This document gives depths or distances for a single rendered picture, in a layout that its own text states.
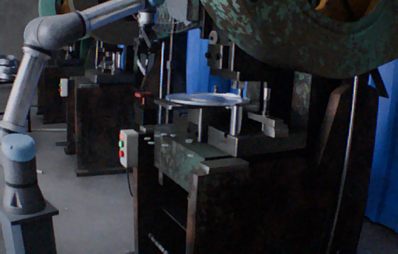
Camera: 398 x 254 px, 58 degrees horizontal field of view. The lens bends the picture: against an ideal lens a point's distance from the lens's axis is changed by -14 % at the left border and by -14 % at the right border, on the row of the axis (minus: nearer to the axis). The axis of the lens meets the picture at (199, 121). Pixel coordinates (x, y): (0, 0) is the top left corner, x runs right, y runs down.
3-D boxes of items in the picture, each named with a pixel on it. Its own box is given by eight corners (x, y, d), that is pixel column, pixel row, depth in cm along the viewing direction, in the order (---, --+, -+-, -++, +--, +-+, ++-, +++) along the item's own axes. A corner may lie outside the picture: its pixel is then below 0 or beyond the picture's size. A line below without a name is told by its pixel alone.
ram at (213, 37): (221, 71, 133) (225, -16, 126) (199, 66, 145) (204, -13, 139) (263, 71, 141) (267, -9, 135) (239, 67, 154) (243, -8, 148)
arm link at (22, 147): (11, 186, 109) (7, 144, 107) (-2, 173, 118) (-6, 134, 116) (43, 180, 118) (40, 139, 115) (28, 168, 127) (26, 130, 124)
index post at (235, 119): (233, 135, 126) (235, 104, 124) (228, 133, 129) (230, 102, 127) (241, 134, 127) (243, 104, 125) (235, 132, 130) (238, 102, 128)
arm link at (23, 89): (-6, 167, 116) (45, 9, 119) (-18, 155, 126) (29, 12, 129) (23, 175, 124) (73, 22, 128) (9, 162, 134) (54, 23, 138)
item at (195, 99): (267, 104, 136) (267, 102, 136) (190, 107, 122) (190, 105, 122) (221, 94, 161) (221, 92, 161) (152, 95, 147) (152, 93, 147)
